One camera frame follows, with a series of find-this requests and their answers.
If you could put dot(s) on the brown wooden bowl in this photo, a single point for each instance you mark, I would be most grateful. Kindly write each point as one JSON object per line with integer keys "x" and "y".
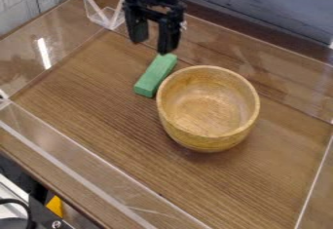
{"x": 208, "y": 107}

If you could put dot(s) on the clear acrylic front wall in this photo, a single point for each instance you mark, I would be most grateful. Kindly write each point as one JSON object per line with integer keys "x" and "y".
{"x": 116, "y": 201}

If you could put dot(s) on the clear acrylic corner bracket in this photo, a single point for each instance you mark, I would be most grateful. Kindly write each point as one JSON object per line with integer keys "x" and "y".
{"x": 107, "y": 17}

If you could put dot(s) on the green rectangular block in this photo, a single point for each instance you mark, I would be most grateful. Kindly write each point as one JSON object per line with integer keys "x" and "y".
{"x": 154, "y": 75}

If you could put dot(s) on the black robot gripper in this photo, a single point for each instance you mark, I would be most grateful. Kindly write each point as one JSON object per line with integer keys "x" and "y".
{"x": 164, "y": 12}

